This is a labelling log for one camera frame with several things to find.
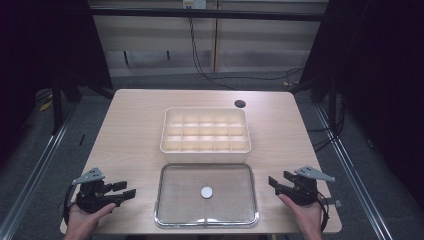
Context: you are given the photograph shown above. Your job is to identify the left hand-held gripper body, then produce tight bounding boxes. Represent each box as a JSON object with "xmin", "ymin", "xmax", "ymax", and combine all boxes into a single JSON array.
[{"xmin": 71, "ymin": 167, "xmax": 122, "ymax": 215}]

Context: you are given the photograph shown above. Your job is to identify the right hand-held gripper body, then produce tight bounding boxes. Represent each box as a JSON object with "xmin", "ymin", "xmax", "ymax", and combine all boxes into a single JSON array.
[{"xmin": 282, "ymin": 165, "xmax": 336, "ymax": 207}]

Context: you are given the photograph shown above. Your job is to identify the person's right hand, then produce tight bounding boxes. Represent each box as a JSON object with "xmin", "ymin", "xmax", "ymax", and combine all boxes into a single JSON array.
[{"xmin": 277, "ymin": 193, "xmax": 324, "ymax": 232}]

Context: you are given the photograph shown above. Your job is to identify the person's left hand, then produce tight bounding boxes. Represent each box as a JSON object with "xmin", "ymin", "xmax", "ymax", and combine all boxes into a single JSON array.
[{"xmin": 65, "ymin": 202, "xmax": 117, "ymax": 236}]

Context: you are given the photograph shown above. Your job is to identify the transparent lid with white knob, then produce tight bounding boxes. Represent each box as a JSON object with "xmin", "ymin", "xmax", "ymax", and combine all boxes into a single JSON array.
[{"xmin": 153, "ymin": 162, "xmax": 261, "ymax": 230}]

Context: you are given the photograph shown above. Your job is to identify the black metal stand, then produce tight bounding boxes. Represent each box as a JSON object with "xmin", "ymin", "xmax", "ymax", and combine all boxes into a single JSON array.
[
  {"xmin": 50, "ymin": 74, "xmax": 84, "ymax": 136},
  {"xmin": 288, "ymin": 75, "xmax": 346, "ymax": 136}
]

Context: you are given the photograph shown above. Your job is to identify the white compartment storage box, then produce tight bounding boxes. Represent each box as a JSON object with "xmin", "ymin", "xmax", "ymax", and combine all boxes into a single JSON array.
[{"xmin": 159, "ymin": 106, "xmax": 252, "ymax": 164}]

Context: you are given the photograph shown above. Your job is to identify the yellow floor object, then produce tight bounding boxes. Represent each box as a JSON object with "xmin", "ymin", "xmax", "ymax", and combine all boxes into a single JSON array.
[{"xmin": 38, "ymin": 99, "xmax": 54, "ymax": 112}]

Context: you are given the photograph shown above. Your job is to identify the black curtain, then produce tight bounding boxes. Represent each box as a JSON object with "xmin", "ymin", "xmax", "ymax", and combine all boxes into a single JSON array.
[
  {"xmin": 0, "ymin": 0, "xmax": 114, "ymax": 164},
  {"xmin": 299, "ymin": 0, "xmax": 424, "ymax": 204}
]

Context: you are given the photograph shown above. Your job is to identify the left hand-held gripper black cable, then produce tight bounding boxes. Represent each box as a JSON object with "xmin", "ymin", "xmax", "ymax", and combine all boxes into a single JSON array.
[{"xmin": 62, "ymin": 184, "xmax": 77, "ymax": 225}]

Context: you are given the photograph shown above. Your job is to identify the hand-held gripper black cable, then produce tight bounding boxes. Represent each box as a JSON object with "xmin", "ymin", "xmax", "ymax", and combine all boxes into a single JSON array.
[
  {"xmin": 315, "ymin": 192, "xmax": 330, "ymax": 234},
  {"xmin": 62, "ymin": 184, "xmax": 77, "ymax": 225}
]

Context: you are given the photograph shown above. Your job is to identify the right hand-held gripper black cable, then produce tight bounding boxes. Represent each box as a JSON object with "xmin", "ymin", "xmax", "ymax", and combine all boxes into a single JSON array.
[{"xmin": 315, "ymin": 192, "xmax": 330, "ymax": 234}]

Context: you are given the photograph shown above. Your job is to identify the grey strap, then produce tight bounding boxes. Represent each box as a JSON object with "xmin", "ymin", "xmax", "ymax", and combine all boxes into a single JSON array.
[{"xmin": 321, "ymin": 197, "xmax": 343, "ymax": 208}]

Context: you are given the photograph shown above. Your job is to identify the metal floor rail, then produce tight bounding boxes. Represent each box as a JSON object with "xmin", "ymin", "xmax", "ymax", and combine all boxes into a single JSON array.
[
  {"xmin": 0, "ymin": 105, "xmax": 78, "ymax": 240},
  {"xmin": 314, "ymin": 104, "xmax": 396, "ymax": 240}
]

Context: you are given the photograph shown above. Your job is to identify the black floor cables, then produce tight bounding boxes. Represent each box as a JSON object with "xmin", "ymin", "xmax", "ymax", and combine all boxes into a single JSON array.
[{"xmin": 305, "ymin": 125, "xmax": 345, "ymax": 154}]

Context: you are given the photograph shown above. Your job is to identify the black hanging wall cable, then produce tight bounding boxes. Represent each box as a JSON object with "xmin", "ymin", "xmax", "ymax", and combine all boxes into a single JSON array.
[{"xmin": 187, "ymin": 16, "xmax": 305, "ymax": 92}]

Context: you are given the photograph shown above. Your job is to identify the black horizontal frame bar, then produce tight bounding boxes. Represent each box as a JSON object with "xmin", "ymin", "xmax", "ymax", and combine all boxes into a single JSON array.
[{"xmin": 89, "ymin": 6, "xmax": 327, "ymax": 23}]

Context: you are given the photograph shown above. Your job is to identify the white wall socket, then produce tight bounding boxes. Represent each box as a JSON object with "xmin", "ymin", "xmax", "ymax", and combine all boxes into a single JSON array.
[{"xmin": 182, "ymin": 0, "xmax": 208, "ymax": 10}]

